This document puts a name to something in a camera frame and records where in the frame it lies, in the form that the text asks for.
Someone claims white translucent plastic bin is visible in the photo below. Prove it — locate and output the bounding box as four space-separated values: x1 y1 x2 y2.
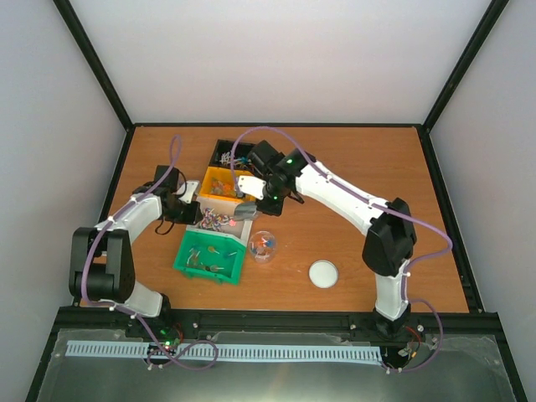
187 197 252 246

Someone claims yellow plastic bin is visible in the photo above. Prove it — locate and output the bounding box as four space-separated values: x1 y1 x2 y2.
198 167 255 202

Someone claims silver metal scoop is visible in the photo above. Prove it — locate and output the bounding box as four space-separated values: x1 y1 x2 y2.
233 202 260 221

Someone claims green plastic bin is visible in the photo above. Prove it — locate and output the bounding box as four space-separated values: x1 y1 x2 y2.
173 229 246 285

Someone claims clear plastic cup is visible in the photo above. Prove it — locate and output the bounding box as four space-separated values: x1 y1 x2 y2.
248 230 277 264

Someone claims black plastic bin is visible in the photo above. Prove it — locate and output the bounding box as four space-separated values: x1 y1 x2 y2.
209 139 255 170

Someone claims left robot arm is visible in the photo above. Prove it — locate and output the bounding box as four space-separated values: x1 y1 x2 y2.
69 165 202 338

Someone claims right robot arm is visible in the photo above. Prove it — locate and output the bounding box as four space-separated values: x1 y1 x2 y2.
238 141 416 339

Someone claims white round lid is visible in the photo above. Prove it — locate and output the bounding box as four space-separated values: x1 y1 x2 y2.
308 260 338 289

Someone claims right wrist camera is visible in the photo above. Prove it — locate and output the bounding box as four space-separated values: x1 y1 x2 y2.
237 175 266 200

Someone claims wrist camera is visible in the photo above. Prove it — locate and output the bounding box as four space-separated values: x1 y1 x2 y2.
237 175 266 200
175 180 200 204

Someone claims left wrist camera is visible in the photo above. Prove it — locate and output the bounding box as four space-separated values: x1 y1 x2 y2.
175 180 200 204

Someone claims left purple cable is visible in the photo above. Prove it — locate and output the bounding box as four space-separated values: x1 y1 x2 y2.
79 134 219 374

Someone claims purple cable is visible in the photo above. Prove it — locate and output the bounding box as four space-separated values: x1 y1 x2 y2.
230 126 456 374
79 134 219 374

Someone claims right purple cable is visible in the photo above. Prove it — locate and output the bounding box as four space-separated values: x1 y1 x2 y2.
230 126 456 374

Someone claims light blue cable duct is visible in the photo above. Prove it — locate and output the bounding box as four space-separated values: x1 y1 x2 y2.
64 340 382 365

